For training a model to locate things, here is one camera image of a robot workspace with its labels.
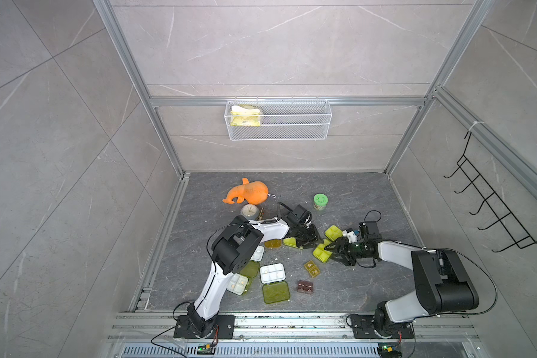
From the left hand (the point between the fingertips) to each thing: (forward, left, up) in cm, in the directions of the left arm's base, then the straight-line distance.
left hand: (326, 241), depth 90 cm
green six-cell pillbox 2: (-17, +22, -4) cm, 28 cm away
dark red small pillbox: (-17, +11, -3) cm, 20 cm away
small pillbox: (-15, +36, -2) cm, 39 cm away
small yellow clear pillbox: (-10, +7, -2) cm, 13 cm away
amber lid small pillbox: (+1, +22, -3) cm, 22 cm away
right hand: (-4, -1, -1) cm, 4 cm away
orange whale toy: (+25, +31, +4) cm, 39 cm away
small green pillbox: (+5, -4, -3) cm, 7 cm away
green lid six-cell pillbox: (+1, +15, -2) cm, 15 cm away
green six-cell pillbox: (-4, +3, -3) cm, 5 cm away
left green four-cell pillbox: (-9, +31, -3) cm, 32 cm away
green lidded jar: (+19, 0, +2) cm, 19 cm away
